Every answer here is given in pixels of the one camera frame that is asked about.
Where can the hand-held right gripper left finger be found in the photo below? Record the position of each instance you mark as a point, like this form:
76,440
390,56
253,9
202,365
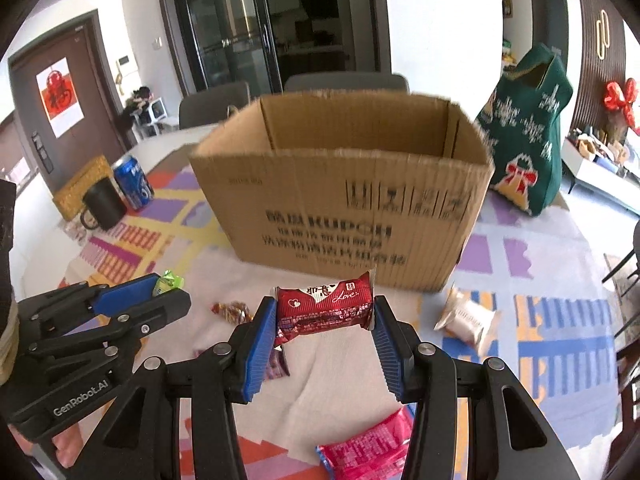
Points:
257,350

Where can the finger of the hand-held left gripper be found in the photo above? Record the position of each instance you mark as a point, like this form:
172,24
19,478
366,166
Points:
150,312
125,290

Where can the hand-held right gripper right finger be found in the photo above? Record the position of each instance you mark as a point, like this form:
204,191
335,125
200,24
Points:
392,350

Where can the green candy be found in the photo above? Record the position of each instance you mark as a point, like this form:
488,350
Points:
167,282

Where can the dark red snack packet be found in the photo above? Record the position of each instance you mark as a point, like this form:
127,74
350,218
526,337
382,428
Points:
325,305

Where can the brown cardboard box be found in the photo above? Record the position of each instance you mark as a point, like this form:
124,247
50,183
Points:
325,200

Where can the maroon striped snack packet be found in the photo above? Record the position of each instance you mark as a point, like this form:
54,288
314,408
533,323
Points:
278,365

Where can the red and gold wrapped candy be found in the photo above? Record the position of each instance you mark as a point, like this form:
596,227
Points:
232,311

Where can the colourful printed tablecloth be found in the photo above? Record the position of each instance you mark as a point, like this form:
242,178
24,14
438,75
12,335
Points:
330,385

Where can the cream snack packet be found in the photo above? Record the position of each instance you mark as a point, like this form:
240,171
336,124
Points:
467,320

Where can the black mug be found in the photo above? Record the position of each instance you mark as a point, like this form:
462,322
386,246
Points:
102,205

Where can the pink snack packet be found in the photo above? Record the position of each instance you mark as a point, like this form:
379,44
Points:
370,447

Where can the blue drink can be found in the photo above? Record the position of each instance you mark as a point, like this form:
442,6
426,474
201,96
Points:
132,182

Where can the yellow woven box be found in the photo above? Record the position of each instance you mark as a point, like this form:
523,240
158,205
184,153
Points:
75,192

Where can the white stool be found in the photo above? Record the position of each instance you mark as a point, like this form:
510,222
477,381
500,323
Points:
155,115

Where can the black bag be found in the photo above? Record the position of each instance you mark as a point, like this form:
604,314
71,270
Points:
135,105

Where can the grey dining chair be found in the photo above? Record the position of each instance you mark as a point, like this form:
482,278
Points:
210,105
345,82

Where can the red and white door poster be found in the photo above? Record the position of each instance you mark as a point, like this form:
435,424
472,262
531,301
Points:
57,95

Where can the brown entry door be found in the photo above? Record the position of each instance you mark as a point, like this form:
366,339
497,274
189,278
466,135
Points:
95,85

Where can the dark wooden chair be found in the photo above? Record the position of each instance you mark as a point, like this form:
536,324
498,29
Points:
632,360

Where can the green knitted tote bag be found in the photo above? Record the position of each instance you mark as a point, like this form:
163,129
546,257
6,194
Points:
530,125

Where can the white low cabinet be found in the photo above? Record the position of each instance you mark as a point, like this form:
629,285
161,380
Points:
600,175

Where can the dark glass sliding door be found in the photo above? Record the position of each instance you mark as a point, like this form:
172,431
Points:
225,25

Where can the red foil balloons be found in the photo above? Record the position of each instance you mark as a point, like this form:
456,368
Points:
617,97

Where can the dark hallway door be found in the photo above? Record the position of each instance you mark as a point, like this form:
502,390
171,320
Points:
550,15

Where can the white wall intercom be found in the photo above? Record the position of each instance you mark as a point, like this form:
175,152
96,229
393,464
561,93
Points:
126,67

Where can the small wall picture frame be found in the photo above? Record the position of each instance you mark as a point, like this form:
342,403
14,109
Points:
507,7

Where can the gold wall ornament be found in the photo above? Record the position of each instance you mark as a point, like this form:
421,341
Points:
601,35

